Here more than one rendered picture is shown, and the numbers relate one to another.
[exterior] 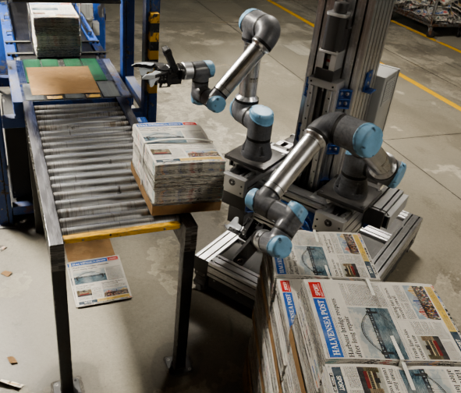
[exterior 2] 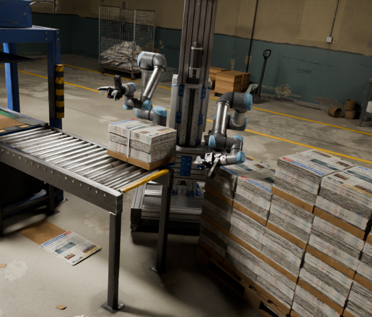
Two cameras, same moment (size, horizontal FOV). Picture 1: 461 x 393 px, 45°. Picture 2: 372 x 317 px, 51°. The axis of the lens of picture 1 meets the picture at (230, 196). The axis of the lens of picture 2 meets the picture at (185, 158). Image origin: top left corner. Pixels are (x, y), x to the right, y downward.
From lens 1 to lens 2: 141 cm
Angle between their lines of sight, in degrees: 32
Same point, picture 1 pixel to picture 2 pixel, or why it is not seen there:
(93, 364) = not seen: hidden behind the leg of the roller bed
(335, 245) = not seen: hidden behind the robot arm
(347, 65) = (201, 75)
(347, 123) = (238, 95)
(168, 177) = (156, 144)
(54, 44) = not seen: outside the picture
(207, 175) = (170, 140)
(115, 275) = (79, 240)
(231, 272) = (158, 209)
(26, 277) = (19, 263)
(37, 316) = (51, 279)
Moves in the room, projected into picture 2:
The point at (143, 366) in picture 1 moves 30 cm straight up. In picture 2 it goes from (143, 277) to (145, 241)
